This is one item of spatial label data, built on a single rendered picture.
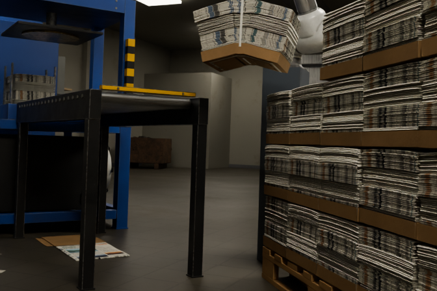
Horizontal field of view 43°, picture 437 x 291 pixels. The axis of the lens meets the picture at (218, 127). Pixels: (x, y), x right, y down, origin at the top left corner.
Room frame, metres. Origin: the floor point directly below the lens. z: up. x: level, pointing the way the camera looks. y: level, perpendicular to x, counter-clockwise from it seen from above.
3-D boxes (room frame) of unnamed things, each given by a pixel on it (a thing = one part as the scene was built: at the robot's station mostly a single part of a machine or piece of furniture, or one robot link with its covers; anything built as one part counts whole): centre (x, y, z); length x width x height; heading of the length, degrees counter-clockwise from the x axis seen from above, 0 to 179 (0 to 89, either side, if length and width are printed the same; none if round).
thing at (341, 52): (1.86, -0.58, 0.95); 0.38 x 0.29 x 0.23; 106
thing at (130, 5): (3.73, 0.64, 0.78); 0.09 x 0.09 x 1.55; 32
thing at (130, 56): (3.68, 0.61, 1.05); 0.05 x 0.05 x 0.45; 32
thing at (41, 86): (4.24, 1.47, 0.93); 0.38 x 0.30 x 0.26; 32
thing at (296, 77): (2.92, -0.35, 0.50); 0.20 x 0.20 x 1.00; 67
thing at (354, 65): (1.87, -0.57, 0.86); 0.38 x 0.29 x 0.04; 106
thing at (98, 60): (4.24, 0.96, 0.78); 0.09 x 0.09 x 1.55; 32
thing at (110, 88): (2.32, 0.30, 0.81); 0.43 x 0.03 x 0.02; 122
